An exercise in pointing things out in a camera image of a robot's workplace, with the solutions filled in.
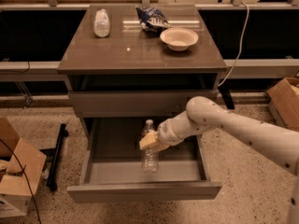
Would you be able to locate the blue white chip bag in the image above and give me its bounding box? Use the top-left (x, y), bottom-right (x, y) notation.
top-left (135, 7), bottom-right (171, 33)

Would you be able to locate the white cable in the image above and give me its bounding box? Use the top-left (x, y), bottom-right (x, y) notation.
top-left (218, 3), bottom-right (250, 88)

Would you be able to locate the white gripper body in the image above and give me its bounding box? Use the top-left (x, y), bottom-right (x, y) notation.
top-left (157, 111), bottom-right (200, 146)

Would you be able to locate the cardboard box right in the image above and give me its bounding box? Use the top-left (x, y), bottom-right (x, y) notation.
top-left (267, 77), bottom-right (299, 131)

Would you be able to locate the clear plastic water bottle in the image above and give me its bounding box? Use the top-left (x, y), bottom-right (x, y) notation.
top-left (141, 119), bottom-right (159, 174)

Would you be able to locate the grey top drawer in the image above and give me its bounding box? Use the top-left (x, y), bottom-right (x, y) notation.
top-left (68, 90), bottom-right (218, 118)

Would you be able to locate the white plastic bottle lying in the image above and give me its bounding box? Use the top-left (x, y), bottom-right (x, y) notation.
top-left (93, 9), bottom-right (110, 37)

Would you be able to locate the open grey middle drawer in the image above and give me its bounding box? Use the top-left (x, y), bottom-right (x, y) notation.
top-left (67, 118), bottom-right (221, 203)

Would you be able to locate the black cable left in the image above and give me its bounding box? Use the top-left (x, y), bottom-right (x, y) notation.
top-left (0, 137), bottom-right (43, 224)

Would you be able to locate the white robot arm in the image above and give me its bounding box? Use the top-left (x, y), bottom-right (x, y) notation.
top-left (139, 96), bottom-right (299, 176)

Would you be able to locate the white paper bowl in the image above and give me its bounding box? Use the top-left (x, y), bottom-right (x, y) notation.
top-left (160, 28), bottom-right (198, 51)

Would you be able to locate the cardboard box left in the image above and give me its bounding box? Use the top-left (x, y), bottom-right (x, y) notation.
top-left (0, 118), bottom-right (46, 218)

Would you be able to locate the cardboard box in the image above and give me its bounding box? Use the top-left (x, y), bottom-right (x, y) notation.
top-left (0, 118), bottom-right (46, 218)
top-left (267, 77), bottom-right (299, 131)

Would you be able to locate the black metal bar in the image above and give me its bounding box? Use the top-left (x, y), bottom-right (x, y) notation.
top-left (47, 123), bottom-right (68, 191)

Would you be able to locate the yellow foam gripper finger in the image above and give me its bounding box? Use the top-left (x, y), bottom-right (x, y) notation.
top-left (152, 144), bottom-right (168, 152)
top-left (139, 131), bottom-right (158, 150)

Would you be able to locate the metal window rail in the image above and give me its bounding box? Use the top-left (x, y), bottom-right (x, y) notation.
top-left (0, 58), bottom-right (299, 82)

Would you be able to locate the grey drawer cabinet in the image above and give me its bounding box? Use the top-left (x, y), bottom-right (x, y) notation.
top-left (58, 5), bottom-right (227, 133)

